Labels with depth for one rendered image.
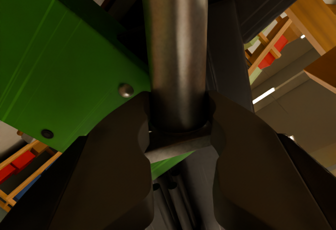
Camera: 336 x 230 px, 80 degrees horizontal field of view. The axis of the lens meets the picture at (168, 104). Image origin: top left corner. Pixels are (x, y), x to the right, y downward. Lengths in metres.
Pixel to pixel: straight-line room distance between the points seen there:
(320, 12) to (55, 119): 0.91
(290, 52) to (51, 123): 9.43
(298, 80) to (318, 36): 6.71
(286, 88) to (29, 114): 7.61
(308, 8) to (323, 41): 0.14
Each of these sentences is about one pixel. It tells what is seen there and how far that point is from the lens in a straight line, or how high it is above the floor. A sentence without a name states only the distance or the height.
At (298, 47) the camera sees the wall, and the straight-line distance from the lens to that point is 9.53.
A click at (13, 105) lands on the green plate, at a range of 0.19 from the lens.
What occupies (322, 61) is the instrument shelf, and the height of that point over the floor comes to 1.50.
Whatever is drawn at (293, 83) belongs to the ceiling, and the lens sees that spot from 7.66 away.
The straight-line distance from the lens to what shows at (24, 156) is 5.68.
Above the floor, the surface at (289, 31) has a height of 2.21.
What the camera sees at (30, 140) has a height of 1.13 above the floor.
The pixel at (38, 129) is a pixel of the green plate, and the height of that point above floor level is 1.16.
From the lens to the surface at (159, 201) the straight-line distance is 0.21.
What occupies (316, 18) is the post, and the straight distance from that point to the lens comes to 0.96.
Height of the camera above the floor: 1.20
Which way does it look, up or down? 7 degrees up
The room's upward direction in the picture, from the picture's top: 135 degrees clockwise
